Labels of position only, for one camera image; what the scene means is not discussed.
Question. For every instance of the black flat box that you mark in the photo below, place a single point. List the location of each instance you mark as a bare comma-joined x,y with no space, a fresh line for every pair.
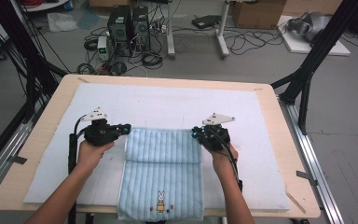
206,21

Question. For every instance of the clear plastic bag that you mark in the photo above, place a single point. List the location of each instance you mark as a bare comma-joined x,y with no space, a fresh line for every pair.
62,21

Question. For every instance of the white power supply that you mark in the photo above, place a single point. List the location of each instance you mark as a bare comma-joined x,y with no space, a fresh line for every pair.
102,48

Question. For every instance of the light blue striped towel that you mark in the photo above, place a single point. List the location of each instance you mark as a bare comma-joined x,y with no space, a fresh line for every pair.
161,174

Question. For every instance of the black tape piece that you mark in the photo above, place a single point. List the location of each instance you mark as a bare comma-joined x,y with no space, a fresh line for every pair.
17,160
306,176

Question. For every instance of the aluminium rail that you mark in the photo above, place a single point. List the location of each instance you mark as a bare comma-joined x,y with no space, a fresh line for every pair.
3,155
313,161

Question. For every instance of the white foam mat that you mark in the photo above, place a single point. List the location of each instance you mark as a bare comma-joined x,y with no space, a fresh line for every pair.
167,105

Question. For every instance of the black metal stand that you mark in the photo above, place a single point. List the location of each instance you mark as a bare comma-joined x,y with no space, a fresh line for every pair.
317,56

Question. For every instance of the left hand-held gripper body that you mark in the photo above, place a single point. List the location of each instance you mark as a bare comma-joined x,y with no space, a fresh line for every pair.
101,133

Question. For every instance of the open cardboard box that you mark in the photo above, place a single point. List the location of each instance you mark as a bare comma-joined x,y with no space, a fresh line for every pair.
258,14

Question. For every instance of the grey headset device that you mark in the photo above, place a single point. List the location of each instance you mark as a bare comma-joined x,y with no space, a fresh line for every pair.
310,25

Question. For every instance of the grey-legged desk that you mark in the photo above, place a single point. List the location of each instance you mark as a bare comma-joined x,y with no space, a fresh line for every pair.
195,18

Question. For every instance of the black computer tower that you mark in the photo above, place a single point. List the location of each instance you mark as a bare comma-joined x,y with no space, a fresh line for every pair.
119,29
141,28

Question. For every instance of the black metal frame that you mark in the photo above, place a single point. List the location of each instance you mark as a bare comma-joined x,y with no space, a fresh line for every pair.
28,62

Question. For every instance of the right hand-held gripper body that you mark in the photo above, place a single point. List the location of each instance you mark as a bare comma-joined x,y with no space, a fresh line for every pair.
216,137

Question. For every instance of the person's right hand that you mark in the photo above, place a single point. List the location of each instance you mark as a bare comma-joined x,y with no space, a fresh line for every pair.
225,158

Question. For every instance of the white floor board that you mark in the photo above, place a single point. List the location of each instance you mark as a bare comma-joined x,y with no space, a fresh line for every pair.
332,48

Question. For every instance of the person's left hand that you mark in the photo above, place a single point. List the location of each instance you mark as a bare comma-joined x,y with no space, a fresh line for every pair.
91,155

